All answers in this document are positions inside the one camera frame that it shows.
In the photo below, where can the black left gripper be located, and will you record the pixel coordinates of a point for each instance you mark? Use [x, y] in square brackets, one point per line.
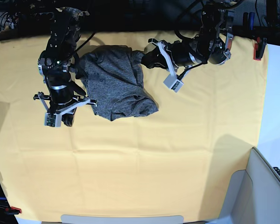
[183, 54]

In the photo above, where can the blue handled tool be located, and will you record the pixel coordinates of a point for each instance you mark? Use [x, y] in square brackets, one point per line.
[248, 20]

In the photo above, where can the red black clamp right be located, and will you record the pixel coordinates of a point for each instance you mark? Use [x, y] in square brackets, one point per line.
[259, 48]

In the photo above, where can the red black clamp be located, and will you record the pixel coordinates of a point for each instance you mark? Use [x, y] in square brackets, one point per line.
[259, 48]
[12, 211]

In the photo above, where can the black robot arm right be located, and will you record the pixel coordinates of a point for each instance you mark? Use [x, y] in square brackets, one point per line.
[55, 67]

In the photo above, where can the white plastic bin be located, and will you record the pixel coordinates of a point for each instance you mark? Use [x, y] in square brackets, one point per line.
[253, 195]

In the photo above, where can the grey tray edge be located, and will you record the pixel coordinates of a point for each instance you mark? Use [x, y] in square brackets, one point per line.
[71, 219]

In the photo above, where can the red black clamp left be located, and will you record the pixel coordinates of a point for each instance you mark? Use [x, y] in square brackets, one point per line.
[12, 211]

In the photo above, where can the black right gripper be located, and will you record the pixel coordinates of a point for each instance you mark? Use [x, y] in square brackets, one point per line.
[62, 93]

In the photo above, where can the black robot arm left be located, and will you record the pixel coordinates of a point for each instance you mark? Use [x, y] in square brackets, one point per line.
[206, 46]

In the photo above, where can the yellow table cloth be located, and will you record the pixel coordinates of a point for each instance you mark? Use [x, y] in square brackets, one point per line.
[177, 161]

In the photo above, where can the grey long-sleeve T-shirt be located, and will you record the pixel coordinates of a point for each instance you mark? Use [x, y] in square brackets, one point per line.
[113, 76]

